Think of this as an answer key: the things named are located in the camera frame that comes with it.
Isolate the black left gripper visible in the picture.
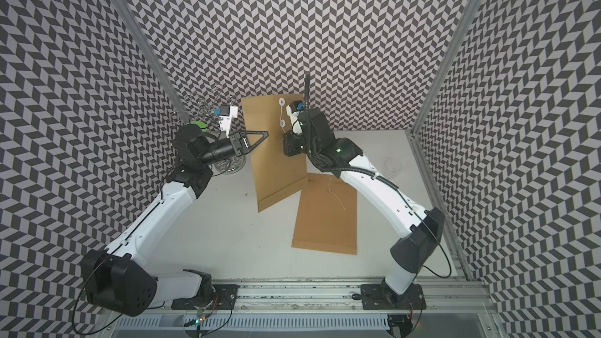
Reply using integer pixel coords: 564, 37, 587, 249
198, 130, 268, 166

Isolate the brown kraft file bag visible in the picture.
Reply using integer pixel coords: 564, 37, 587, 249
292, 173, 358, 255

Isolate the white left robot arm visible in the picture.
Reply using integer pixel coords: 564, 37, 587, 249
80, 124, 258, 317

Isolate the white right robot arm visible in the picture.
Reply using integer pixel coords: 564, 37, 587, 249
283, 101, 445, 297

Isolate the green plastic wine glass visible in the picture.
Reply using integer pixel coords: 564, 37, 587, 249
189, 120, 208, 131

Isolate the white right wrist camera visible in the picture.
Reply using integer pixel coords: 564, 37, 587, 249
286, 100, 305, 129

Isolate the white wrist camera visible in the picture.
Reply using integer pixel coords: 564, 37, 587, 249
286, 100, 305, 129
214, 106, 239, 138

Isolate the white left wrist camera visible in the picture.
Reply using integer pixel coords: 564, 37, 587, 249
214, 106, 239, 138

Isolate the black corrugated right cable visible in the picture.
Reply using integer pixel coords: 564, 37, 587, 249
302, 73, 405, 193

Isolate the chrome wire glass rack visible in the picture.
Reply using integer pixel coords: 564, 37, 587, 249
172, 97, 246, 172

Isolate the left aluminium corner post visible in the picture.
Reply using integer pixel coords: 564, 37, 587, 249
110, 0, 191, 122

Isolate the aluminium corner post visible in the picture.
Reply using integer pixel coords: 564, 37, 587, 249
110, 0, 191, 122
408, 0, 495, 280

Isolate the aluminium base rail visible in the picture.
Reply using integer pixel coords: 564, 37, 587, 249
95, 278, 507, 337

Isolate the right aluminium corner post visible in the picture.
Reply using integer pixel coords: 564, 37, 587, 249
408, 0, 495, 280

